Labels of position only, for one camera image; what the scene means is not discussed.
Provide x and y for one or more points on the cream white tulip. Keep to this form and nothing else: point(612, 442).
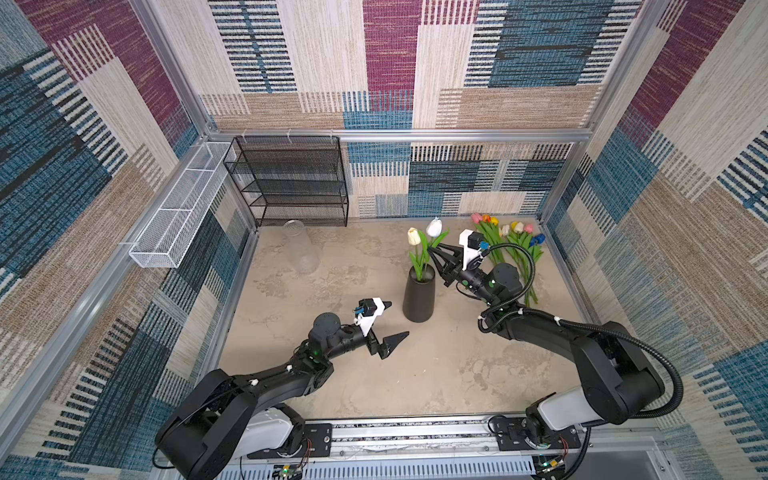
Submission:
point(415, 252)

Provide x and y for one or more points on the aluminium mounting rail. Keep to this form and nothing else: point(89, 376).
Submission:
point(462, 447)

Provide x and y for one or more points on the black wire shelf rack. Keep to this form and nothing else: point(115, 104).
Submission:
point(283, 178)

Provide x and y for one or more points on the blue tulip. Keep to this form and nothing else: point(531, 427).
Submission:
point(533, 243)

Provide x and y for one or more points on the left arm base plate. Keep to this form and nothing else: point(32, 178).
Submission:
point(315, 438)

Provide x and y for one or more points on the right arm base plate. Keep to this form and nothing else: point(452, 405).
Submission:
point(518, 433)

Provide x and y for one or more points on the pale cream tulip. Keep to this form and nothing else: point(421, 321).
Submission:
point(510, 234)

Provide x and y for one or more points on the white wire mesh basket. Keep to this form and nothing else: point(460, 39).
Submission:
point(164, 242)

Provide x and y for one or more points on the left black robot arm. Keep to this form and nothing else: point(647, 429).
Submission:
point(228, 417)

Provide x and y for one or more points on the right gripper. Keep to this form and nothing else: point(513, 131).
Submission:
point(449, 272)

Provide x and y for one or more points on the dark grey cylindrical vase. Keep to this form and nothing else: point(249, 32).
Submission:
point(419, 297)

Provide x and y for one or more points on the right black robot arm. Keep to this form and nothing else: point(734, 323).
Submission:
point(621, 377)

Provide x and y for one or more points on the clear glass vase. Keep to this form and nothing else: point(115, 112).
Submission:
point(302, 252)

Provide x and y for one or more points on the yellow tulip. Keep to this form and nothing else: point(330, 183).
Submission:
point(522, 268)

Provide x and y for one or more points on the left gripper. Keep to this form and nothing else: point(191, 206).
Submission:
point(383, 349)

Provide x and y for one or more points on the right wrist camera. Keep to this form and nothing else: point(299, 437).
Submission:
point(474, 247)

